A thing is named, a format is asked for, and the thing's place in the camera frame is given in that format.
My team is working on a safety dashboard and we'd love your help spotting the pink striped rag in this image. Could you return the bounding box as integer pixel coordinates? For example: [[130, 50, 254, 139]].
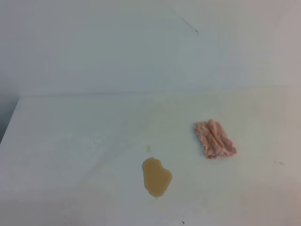
[[194, 119, 237, 159]]

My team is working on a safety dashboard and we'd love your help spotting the brown coffee spill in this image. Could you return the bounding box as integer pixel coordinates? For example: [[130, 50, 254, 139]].
[[142, 157, 173, 198]]

